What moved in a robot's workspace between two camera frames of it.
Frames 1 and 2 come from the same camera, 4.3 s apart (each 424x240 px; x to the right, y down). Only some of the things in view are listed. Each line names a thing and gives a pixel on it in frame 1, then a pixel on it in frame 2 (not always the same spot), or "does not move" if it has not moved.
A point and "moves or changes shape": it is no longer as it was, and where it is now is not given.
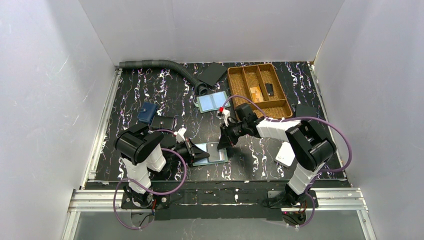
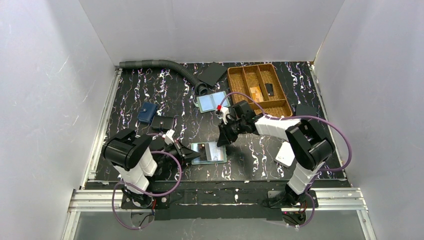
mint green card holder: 223,156 does not move
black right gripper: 230,131 does not move
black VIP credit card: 213,151 moves or changes shape
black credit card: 269,88 does not move
